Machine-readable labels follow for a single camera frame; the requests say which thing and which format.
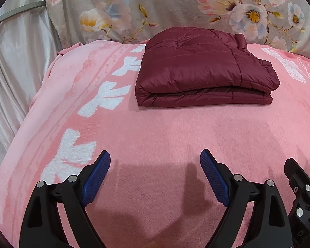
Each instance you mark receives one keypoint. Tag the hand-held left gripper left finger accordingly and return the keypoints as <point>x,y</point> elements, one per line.
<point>97,175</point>

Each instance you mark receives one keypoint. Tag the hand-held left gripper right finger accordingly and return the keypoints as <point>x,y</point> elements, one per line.
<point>213,178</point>

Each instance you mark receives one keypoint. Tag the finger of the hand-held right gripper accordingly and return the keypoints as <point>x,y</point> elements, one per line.
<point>298,178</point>

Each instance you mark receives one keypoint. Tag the maroon quilted puffer jacket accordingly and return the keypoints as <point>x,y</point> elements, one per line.
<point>196,67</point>

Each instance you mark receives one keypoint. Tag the pink fleece blanket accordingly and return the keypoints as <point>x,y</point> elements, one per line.
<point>157,134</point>

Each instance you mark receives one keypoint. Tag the white satin cloth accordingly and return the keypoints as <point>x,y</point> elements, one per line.
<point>15,69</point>

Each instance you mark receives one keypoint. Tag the grey floral bed sheet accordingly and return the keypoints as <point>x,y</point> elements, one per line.
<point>175,7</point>

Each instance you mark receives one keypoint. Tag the grey curved strip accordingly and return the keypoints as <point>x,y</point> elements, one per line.
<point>15,9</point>

